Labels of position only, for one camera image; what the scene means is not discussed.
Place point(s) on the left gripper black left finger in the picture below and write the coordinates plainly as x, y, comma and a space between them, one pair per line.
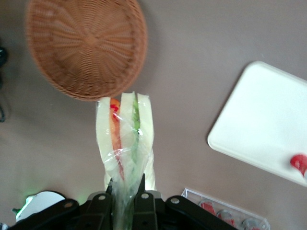
99, 210

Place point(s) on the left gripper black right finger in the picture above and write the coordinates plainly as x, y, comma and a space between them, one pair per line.
145, 208

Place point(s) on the plastic-wrapped triangle sandwich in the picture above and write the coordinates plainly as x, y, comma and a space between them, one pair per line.
127, 134

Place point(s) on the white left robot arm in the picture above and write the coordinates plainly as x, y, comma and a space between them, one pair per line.
40, 203

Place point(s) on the beige plastic tray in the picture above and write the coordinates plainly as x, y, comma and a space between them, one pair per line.
259, 119

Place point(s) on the round brown wicker basket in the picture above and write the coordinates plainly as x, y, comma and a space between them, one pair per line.
86, 43

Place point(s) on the clear acrylic bottle rack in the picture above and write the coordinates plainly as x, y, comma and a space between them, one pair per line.
192, 195

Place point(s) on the red cola bottle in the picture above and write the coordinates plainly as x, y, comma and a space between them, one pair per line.
225, 216
206, 206

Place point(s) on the red yogurt cup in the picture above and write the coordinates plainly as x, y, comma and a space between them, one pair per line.
299, 164

